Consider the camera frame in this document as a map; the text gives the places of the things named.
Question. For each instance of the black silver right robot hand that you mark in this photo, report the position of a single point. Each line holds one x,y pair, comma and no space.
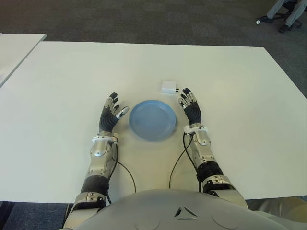
193,113

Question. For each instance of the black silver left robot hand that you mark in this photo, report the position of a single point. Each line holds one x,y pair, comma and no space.
108,119

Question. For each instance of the white charger block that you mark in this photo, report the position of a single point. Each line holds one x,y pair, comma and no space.
168,86

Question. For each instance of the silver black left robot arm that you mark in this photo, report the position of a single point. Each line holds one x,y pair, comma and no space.
100,148

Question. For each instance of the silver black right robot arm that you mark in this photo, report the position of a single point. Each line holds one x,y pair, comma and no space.
204,139

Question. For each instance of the blue plastic plate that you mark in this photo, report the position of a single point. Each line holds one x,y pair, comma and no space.
153,119

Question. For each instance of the silver robot torso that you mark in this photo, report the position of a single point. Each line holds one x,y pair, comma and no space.
168,208

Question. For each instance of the white side table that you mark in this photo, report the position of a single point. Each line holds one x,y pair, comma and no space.
14,48

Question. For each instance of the black office chair base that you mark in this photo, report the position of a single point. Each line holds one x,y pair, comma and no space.
280,16

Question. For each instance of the seated person in grey trousers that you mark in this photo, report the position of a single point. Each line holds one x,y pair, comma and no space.
296,12

